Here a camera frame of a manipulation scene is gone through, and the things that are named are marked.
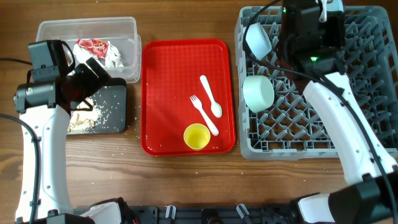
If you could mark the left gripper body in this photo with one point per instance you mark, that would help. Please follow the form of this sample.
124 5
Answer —
84 82

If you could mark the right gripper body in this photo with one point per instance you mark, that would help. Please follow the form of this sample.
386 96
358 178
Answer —
332 38

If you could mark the white napkin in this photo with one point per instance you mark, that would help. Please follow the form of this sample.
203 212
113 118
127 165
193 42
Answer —
112 63

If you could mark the food scraps and rice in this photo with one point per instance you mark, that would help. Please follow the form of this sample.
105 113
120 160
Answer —
85 118

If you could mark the small light blue bowl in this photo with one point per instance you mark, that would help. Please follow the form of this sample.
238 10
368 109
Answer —
258 41

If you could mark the mint green bowl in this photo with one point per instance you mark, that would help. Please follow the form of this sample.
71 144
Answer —
258 93

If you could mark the white plastic fork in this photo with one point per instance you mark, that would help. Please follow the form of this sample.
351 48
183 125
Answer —
198 105

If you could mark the yellow cup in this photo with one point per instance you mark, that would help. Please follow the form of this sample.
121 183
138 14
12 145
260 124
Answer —
196 136

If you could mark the white plastic spoon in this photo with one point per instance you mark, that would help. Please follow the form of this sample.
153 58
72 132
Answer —
216 108

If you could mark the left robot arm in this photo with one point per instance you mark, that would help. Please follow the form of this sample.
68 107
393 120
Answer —
44 104

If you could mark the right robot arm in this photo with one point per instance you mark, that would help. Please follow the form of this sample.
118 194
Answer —
310 38

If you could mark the clear plastic waste bin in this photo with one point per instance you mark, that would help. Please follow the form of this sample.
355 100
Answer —
121 32

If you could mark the grey dishwasher rack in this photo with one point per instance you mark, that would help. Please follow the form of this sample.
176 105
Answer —
290 129

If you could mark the black rectangular tray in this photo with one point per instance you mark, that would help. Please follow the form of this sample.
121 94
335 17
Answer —
112 105

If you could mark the red serving tray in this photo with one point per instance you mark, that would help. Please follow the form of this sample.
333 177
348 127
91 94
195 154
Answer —
171 71

